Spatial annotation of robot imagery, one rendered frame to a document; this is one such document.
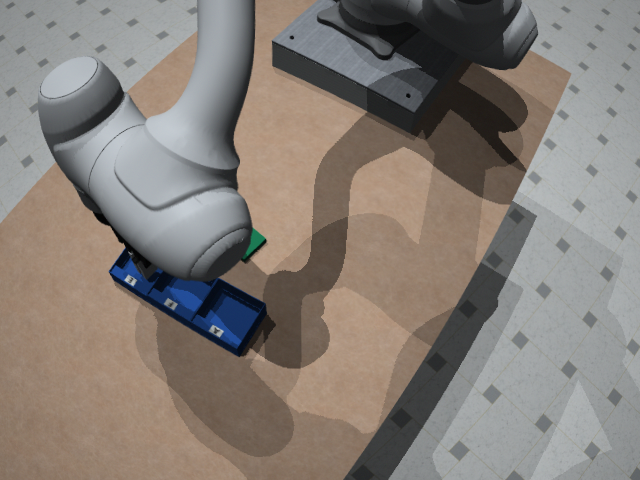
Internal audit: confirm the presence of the blue rack of bins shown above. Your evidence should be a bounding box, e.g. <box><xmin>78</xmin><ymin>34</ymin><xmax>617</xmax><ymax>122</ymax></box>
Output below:
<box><xmin>109</xmin><ymin>247</ymin><xmax>267</xmax><ymax>357</ymax></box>

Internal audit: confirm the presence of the green square block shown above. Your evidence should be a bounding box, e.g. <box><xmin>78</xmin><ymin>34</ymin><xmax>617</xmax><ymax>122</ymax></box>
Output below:
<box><xmin>241</xmin><ymin>228</ymin><xmax>266</xmax><ymax>262</ymax></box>

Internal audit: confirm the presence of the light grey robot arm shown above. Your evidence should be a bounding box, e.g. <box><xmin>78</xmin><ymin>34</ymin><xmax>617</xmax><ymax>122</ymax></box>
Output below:
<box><xmin>38</xmin><ymin>0</ymin><xmax>538</xmax><ymax>282</ymax></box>

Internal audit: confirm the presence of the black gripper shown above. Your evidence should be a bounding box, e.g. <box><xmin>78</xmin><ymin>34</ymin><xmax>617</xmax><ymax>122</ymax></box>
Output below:
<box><xmin>93</xmin><ymin>212</ymin><xmax>158</xmax><ymax>280</ymax></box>

